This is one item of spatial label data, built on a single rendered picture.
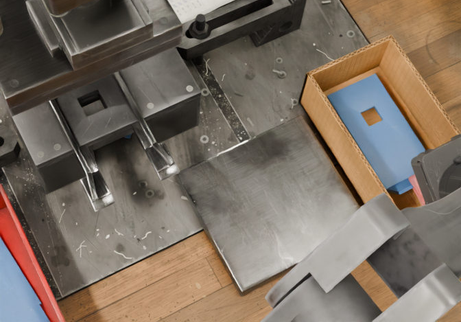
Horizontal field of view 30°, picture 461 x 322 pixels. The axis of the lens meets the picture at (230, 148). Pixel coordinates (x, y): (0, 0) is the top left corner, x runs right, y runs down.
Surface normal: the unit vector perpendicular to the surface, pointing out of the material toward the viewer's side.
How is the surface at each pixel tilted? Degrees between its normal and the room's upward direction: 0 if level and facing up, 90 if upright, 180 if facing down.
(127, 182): 0
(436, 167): 31
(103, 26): 0
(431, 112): 90
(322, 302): 16
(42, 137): 0
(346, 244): 38
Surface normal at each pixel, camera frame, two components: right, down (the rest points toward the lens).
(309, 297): -0.25, -0.18
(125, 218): 0.06, -0.42
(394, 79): -0.88, 0.41
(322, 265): -0.45, 0.00
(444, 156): 0.31, 0.06
